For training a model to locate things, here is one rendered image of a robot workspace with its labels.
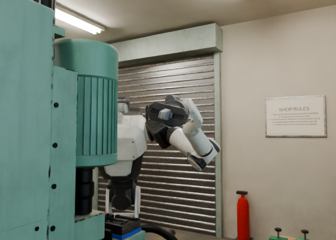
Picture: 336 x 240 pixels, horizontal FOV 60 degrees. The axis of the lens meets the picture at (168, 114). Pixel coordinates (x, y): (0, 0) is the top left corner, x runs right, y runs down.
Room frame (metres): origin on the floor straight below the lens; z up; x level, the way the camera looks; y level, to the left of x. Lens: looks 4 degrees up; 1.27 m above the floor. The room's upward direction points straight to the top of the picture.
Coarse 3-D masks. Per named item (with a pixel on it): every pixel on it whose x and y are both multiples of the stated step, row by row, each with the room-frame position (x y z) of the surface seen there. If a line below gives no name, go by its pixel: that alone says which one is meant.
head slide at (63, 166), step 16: (64, 80) 0.63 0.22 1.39; (64, 96) 0.63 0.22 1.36; (64, 112) 0.63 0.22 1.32; (64, 128) 0.63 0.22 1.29; (64, 144) 0.63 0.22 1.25; (64, 160) 0.63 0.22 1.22; (64, 176) 0.63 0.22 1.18; (64, 192) 0.63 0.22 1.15; (64, 208) 0.63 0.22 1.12; (64, 224) 0.63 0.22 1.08
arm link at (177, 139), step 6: (174, 132) 1.32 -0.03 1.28; (180, 132) 1.31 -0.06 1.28; (174, 138) 1.31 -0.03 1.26; (180, 138) 1.29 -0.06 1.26; (186, 138) 1.28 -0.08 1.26; (210, 138) 1.21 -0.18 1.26; (174, 144) 1.31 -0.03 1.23; (180, 144) 1.28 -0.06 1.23; (186, 144) 1.26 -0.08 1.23; (216, 144) 1.20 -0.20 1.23; (180, 150) 1.30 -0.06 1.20; (186, 150) 1.26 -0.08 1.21; (192, 150) 1.24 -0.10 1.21; (216, 150) 1.22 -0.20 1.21; (192, 162) 1.19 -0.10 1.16; (198, 168) 1.19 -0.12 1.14
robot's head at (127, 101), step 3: (120, 96) 1.32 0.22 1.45; (123, 96) 1.32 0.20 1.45; (126, 96) 1.32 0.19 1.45; (126, 99) 1.30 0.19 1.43; (120, 102) 1.30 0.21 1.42; (123, 102) 1.30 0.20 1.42; (126, 102) 1.30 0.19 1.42; (129, 102) 1.33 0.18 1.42; (126, 105) 1.32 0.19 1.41; (129, 105) 1.33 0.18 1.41; (126, 108) 1.32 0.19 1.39; (129, 108) 1.33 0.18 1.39; (126, 111) 1.33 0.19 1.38
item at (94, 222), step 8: (80, 216) 0.74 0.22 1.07; (88, 216) 0.74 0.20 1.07; (96, 216) 0.77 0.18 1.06; (104, 216) 0.79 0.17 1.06; (80, 224) 0.72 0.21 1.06; (88, 224) 0.74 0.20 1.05; (96, 224) 0.77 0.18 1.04; (80, 232) 0.72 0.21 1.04; (88, 232) 0.74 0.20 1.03; (96, 232) 0.77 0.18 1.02
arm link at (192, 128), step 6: (186, 102) 1.02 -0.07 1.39; (192, 102) 1.04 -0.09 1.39; (192, 108) 1.01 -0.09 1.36; (192, 114) 1.02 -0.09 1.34; (198, 114) 1.04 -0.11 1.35; (192, 120) 1.10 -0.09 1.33; (198, 120) 1.04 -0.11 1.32; (186, 126) 1.11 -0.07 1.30; (192, 126) 1.09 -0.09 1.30; (198, 126) 1.06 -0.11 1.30; (186, 132) 1.08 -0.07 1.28; (192, 132) 1.07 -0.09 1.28
